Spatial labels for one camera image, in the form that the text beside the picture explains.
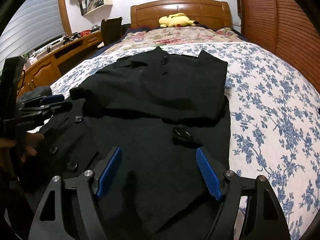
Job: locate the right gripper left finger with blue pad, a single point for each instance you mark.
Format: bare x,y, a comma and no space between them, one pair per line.
105,171

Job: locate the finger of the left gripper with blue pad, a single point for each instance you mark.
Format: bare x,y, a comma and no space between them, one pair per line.
46,111
42,101

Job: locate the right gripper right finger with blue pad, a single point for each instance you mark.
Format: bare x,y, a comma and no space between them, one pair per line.
212,172

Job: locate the black coat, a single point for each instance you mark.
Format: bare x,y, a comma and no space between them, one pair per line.
157,192

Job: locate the person left hand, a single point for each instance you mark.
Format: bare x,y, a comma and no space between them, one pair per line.
27,147

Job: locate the wooden desk cabinet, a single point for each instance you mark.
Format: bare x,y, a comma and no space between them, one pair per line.
57,63

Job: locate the red basket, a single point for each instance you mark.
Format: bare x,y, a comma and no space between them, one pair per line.
85,33

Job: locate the grey window blind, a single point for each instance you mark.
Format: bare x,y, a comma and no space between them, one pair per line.
34,23

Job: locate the blue floral white bedsheet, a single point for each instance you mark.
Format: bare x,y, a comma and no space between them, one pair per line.
274,127

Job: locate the dark wooden chair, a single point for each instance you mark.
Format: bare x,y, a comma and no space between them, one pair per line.
111,30

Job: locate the pink floral quilt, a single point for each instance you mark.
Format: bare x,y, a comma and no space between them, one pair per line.
175,36

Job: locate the yellow plush toy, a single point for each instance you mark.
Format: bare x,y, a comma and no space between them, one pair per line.
176,20

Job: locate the wooden headboard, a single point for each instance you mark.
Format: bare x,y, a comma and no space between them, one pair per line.
213,14

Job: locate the wooden louvered wardrobe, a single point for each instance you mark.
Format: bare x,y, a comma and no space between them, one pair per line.
283,28

